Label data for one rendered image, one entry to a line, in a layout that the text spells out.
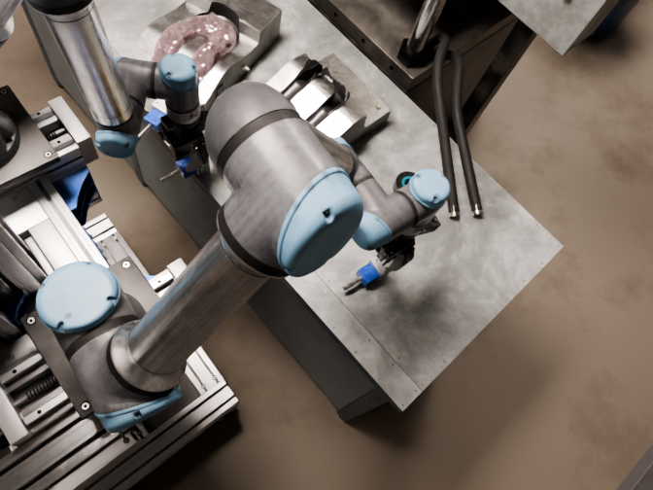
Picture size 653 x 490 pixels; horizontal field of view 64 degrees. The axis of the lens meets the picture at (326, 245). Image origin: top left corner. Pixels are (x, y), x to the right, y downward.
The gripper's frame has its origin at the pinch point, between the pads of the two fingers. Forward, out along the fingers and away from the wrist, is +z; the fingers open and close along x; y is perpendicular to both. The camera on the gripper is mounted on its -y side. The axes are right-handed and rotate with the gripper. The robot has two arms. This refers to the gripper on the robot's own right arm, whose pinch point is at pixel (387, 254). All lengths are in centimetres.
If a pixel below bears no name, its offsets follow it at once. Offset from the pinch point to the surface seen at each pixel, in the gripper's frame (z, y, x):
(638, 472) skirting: 88, -78, 109
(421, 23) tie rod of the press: -2, -54, -55
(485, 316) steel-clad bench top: 12.6, -18.9, 25.4
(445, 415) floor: 93, -26, 50
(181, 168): 8, 30, -49
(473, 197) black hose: 9.2, -37.5, -3.1
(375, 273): 8.5, 1.8, 1.1
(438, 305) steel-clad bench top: 12.6, -9.6, 16.4
